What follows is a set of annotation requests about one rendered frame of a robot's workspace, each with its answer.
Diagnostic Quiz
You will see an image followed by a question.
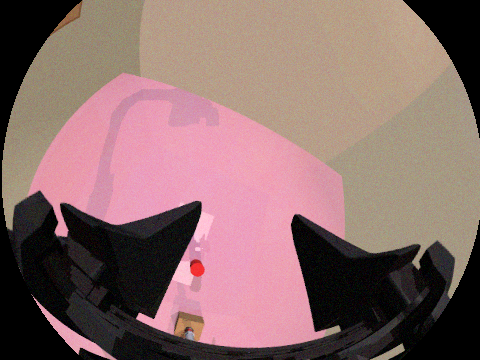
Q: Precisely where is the tan rectangular block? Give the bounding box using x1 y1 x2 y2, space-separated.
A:
173 311 205 341

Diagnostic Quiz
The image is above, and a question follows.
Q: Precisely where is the white marker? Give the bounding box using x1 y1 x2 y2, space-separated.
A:
184 328 195 340

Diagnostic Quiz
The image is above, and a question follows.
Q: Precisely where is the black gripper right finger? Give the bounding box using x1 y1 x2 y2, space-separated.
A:
291 213 421 332

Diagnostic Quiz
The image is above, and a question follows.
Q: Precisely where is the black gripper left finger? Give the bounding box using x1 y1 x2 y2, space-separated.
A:
60 200 201 319

